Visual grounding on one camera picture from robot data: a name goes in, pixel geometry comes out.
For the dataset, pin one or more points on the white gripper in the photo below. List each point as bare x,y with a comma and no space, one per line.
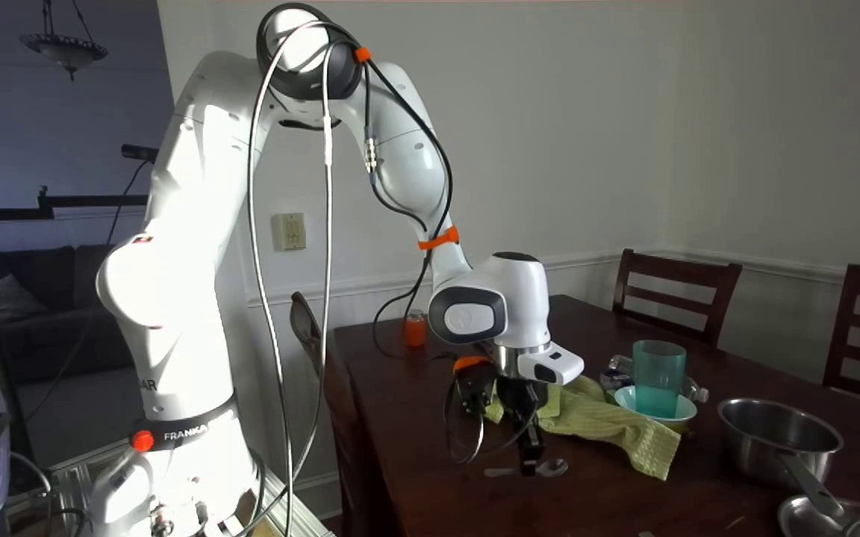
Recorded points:
550,364

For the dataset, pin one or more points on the silver spoon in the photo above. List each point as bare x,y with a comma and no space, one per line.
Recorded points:
550,465

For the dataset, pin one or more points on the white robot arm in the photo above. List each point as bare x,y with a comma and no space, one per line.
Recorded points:
190,461

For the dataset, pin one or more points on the light green cloth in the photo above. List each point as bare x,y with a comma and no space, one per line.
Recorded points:
582,412

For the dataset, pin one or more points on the orange juice bottle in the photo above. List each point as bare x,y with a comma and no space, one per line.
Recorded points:
417,331

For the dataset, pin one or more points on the teal plastic cup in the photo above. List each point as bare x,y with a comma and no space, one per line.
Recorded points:
659,364

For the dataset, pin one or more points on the teal small bowl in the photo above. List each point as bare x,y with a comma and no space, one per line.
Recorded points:
654,404

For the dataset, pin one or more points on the steel saucepan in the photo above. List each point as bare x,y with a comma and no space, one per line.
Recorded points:
784,444

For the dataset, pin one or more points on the steel pan lid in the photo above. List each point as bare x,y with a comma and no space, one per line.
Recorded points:
797,518

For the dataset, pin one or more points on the hanging ceiling lamp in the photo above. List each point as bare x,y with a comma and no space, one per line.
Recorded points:
69,52

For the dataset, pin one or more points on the white wall switch plate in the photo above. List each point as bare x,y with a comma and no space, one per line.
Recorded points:
287,231

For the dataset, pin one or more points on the black camera on stand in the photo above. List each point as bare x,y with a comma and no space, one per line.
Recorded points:
138,154

